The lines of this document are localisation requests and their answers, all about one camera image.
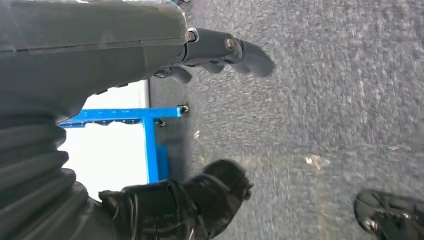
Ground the white car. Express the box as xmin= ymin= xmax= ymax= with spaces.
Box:
xmin=58 ymin=79 xmax=151 ymax=202

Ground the blue wheeled rack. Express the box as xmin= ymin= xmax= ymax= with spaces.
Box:
xmin=58 ymin=103 xmax=191 ymax=185

